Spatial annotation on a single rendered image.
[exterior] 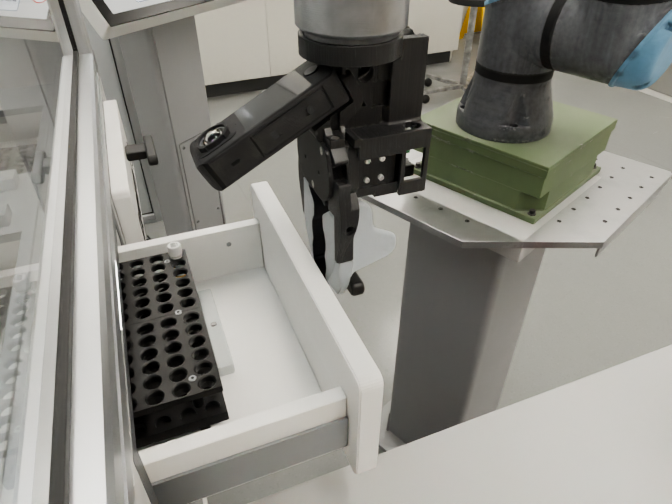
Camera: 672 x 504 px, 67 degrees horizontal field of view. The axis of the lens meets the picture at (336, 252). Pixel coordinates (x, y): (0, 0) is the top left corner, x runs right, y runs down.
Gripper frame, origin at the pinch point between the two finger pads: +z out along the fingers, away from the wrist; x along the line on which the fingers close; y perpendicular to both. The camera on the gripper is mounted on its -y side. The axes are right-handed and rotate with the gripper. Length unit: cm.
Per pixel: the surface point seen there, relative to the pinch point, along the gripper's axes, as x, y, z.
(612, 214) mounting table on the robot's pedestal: 13, 53, 14
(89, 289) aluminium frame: -6.2, -17.4, -8.5
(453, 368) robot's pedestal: 22, 36, 53
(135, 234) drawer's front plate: 17.0, -15.5, 3.0
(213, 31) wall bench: 298, 41, 49
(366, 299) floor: 85, 47, 91
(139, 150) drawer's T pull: 30.5, -13.2, -0.5
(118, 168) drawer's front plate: 22.7, -15.7, -2.2
